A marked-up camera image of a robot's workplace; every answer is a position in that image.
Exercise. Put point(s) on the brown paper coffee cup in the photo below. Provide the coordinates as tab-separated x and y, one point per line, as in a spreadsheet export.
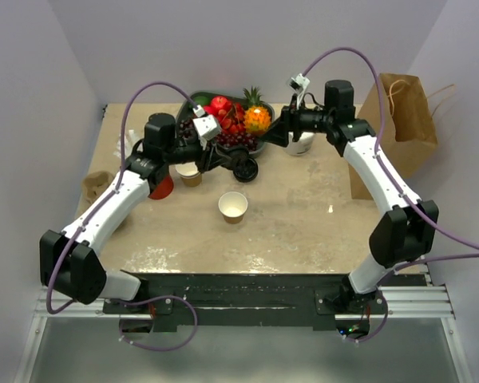
233	206

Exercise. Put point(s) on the brown pulp cup carrier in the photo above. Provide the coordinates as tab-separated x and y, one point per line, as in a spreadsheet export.
93	186

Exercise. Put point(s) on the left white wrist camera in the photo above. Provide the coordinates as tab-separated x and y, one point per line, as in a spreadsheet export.
206	125

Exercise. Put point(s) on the brown paper bag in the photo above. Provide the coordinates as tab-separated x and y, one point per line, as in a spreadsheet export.
403	116

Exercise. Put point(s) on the orange spiky fruit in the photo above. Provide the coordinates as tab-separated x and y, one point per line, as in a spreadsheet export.
257	120

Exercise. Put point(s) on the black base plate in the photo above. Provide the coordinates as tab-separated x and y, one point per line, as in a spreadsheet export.
275	300

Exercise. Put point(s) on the black coffee cup lid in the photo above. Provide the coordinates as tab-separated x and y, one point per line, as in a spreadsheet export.
243	161

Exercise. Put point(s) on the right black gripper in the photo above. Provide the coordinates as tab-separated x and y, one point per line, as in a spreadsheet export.
290	122

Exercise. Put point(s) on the dark grape bunch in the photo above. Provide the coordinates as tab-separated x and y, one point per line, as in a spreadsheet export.
236	135

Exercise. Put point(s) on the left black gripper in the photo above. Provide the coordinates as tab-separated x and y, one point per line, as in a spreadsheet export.
214	155

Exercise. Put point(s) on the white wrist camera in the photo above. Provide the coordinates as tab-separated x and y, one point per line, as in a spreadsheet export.
206	125
298	83

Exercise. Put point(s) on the stacked brown paper cups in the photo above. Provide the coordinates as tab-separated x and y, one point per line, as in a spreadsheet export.
189	174

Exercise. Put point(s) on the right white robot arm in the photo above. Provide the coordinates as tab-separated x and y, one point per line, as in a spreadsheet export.
405	231

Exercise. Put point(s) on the green lime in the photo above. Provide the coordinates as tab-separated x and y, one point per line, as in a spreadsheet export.
202	99

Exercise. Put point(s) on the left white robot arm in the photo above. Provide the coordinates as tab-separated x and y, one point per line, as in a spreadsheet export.
69	259

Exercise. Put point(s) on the red apple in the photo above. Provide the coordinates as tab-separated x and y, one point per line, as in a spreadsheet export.
210	110
221	103

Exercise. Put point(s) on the red plastic cup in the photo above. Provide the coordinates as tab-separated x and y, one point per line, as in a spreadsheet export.
163	189

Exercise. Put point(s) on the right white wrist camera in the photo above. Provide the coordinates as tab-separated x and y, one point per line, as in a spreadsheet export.
298	83

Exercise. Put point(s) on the stacked black lids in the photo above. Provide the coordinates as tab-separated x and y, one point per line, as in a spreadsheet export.
247	171

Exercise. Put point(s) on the aluminium rail frame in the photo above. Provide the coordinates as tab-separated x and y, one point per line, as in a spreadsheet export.
415	342

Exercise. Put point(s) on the white napkin wrapped cup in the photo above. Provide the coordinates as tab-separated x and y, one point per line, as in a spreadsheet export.
301	146

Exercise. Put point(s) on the dark green fruit tray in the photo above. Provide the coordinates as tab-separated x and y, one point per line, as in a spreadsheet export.
250	97

